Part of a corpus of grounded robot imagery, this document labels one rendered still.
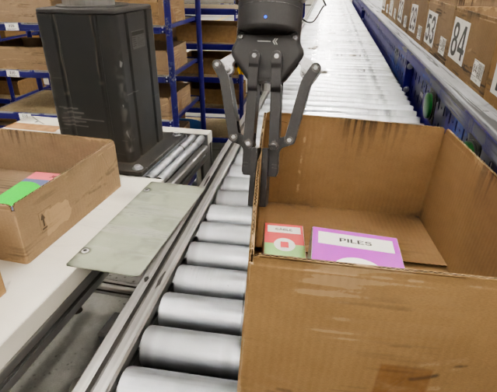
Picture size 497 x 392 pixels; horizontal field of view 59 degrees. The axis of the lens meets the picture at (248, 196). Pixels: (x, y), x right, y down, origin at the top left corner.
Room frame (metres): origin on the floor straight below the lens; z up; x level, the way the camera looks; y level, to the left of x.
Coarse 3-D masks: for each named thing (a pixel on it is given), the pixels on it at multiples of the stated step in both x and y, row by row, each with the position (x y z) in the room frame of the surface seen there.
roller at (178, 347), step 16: (144, 336) 0.39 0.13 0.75; (160, 336) 0.39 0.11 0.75; (176, 336) 0.39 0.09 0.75; (192, 336) 0.39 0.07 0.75; (208, 336) 0.39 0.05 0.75; (224, 336) 0.39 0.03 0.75; (240, 336) 0.40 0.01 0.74; (144, 352) 0.38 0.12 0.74; (160, 352) 0.38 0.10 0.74; (176, 352) 0.37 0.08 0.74; (192, 352) 0.37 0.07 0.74; (208, 352) 0.37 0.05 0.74; (224, 352) 0.37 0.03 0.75; (160, 368) 0.37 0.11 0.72; (176, 368) 0.37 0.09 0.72; (192, 368) 0.37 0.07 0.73; (208, 368) 0.36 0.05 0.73; (224, 368) 0.36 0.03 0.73
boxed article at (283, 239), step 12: (264, 228) 0.52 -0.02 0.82; (276, 228) 0.52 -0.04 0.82; (288, 228) 0.53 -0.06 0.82; (300, 228) 0.53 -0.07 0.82; (264, 240) 0.49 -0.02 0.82; (276, 240) 0.49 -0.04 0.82; (288, 240) 0.50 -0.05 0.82; (300, 240) 0.50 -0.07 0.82; (264, 252) 0.47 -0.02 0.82; (276, 252) 0.47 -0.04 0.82; (288, 252) 0.47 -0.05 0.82; (300, 252) 0.47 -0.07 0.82
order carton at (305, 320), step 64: (320, 128) 0.67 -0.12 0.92; (384, 128) 0.67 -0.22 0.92; (256, 192) 0.40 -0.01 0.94; (320, 192) 0.67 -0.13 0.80; (384, 192) 0.67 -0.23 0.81; (448, 192) 0.59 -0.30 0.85; (256, 256) 0.29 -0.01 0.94; (448, 256) 0.53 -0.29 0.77; (256, 320) 0.29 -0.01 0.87; (320, 320) 0.29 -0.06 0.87; (384, 320) 0.28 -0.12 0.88; (448, 320) 0.28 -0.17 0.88; (256, 384) 0.29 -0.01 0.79; (320, 384) 0.29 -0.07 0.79; (384, 384) 0.28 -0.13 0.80; (448, 384) 0.28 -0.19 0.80
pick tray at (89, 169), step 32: (0, 128) 0.87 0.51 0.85; (0, 160) 0.88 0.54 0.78; (32, 160) 0.86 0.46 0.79; (64, 160) 0.84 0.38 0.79; (96, 160) 0.74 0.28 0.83; (0, 192) 0.76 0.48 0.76; (32, 192) 0.58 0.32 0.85; (64, 192) 0.64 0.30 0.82; (96, 192) 0.72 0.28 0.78; (0, 224) 0.54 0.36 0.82; (32, 224) 0.56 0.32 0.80; (64, 224) 0.63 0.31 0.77; (0, 256) 0.55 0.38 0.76; (32, 256) 0.55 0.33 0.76
